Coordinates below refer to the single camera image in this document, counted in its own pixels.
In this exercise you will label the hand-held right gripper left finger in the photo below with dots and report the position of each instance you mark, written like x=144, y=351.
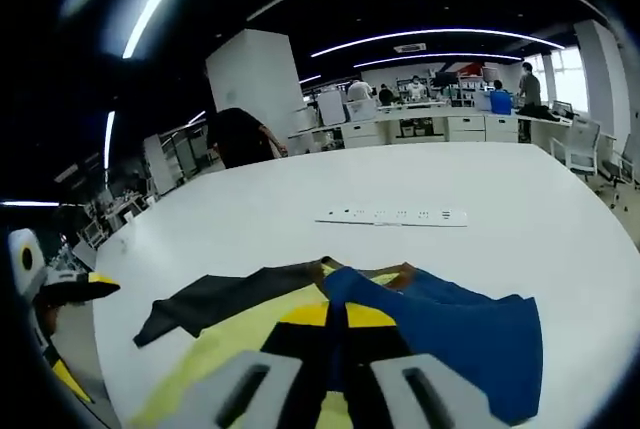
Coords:
x=295, y=349

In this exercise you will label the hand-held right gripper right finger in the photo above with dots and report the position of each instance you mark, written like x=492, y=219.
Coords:
x=380, y=344

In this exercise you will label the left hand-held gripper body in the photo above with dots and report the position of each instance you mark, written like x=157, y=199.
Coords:
x=27, y=256

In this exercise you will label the yellow blue grey garment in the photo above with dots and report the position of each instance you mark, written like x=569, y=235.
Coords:
x=450, y=319

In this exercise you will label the white plastic chair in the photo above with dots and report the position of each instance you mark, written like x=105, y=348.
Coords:
x=82, y=334

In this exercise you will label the white ceiling light strip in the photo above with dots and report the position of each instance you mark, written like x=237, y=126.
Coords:
x=30, y=204
x=110, y=136
x=156, y=1
x=440, y=30
x=440, y=54

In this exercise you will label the white power strip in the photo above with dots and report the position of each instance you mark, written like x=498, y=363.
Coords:
x=395, y=216

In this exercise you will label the metal shelving rack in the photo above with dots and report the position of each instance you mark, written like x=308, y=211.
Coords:
x=170, y=159

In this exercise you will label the white desk row with drawers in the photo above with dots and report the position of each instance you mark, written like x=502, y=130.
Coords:
x=467, y=128

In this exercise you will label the white box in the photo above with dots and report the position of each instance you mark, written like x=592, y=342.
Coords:
x=361, y=109

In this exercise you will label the tall white cabinet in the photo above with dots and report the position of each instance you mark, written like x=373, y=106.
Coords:
x=332, y=107

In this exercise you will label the black monitor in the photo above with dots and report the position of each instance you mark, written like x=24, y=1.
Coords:
x=445, y=80

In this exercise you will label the white office chair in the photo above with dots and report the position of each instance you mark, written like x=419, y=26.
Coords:
x=582, y=144
x=625, y=164

